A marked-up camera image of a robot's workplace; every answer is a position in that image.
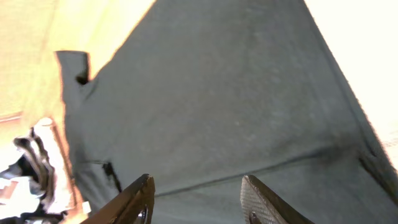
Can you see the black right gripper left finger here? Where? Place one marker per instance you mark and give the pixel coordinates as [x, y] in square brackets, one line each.
[134, 205]

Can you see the black t-shirt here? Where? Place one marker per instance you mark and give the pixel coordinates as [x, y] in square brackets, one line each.
[204, 92]

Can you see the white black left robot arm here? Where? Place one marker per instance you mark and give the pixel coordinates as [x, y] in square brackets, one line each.
[36, 183]

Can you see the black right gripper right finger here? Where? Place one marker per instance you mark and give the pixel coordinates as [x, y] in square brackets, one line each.
[261, 205]

